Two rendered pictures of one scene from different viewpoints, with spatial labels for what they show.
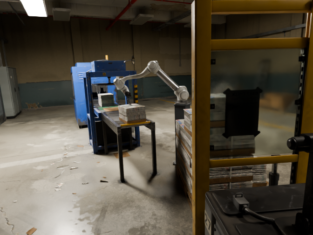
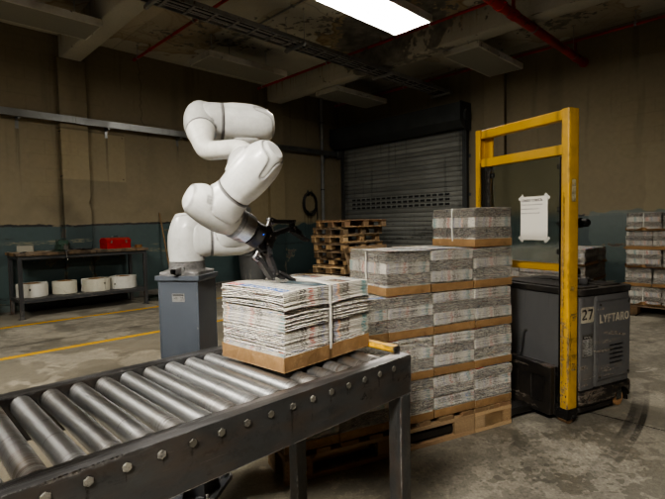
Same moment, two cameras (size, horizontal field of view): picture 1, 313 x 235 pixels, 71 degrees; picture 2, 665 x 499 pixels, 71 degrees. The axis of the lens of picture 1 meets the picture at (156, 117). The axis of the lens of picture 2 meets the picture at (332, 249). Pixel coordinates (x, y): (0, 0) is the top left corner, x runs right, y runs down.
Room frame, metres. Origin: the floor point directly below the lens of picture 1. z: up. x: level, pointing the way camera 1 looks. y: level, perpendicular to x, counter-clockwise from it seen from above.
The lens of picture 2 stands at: (3.60, 1.78, 1.21)
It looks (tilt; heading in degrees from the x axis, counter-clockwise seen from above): 3 degrees down; 248
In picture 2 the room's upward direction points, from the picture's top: 1 degrees counter-clockwise
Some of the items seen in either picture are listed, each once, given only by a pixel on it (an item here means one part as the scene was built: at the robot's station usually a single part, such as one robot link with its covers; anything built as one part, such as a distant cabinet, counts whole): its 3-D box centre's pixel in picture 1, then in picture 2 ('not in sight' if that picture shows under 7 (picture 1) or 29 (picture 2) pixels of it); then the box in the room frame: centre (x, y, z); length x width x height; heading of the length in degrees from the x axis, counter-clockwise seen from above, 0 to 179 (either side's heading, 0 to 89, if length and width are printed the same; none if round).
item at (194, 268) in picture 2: (181, 101); (185, 267); (3.43, -0.40, 1.03); 0.22 x 0.18 x 0.06; 58
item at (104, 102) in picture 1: (105, 99); not in sight; (5.03, 1.15, 0.93); 0.38 x 0.30 x 0.26; 23
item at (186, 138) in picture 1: (200, 162); (369, 368); (2.47, -0.50, 0.42); 1.17 x 0.39 x 0.83; 4
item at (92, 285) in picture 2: not in sight; (81, 272); (4.49, -6.26, 0.55); 1.80 x 0.70 x 1.09; 23
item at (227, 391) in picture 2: not in sight; (209, 386); (3.45, 0.49, 0.77); 0.47 x 0.05 x 0.05; 113
